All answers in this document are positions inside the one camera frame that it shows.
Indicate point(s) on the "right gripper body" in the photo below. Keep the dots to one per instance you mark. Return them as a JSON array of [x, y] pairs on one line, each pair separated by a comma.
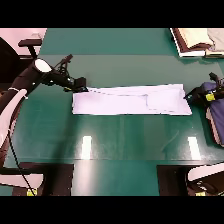
[[198, 96]]

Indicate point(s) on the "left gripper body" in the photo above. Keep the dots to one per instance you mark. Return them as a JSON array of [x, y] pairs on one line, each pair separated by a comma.
[[81, 84]]

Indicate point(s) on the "white shirt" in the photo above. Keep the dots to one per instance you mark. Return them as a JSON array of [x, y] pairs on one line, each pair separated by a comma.
[[126, 101]]

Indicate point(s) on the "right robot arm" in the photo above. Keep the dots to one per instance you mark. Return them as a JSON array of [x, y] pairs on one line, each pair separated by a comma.
[[207, 171]]

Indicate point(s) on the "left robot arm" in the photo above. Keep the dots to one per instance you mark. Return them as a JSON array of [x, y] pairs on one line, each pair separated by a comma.
[[13, 106]]

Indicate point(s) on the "blue garment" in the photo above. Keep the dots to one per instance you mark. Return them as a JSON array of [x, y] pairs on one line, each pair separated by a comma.
[[218, 113]]

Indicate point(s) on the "cream garment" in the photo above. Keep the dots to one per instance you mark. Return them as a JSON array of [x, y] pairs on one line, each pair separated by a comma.
[[196, 36]]

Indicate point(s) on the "grey garment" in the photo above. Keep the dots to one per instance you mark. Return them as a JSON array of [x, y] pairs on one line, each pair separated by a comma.
[[217, 36]]

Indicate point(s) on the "black chair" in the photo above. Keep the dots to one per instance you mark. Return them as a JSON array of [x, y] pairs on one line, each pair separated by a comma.
[[29, 42]]

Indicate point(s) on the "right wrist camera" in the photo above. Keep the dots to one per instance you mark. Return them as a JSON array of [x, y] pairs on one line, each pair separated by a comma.
[[214, 78]]

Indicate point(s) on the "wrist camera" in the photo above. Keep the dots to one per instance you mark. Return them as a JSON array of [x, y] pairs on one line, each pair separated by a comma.
[[214, 78], [66, 60]]

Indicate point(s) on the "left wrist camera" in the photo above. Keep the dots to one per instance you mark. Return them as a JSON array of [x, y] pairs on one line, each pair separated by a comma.
[[66, 60]]

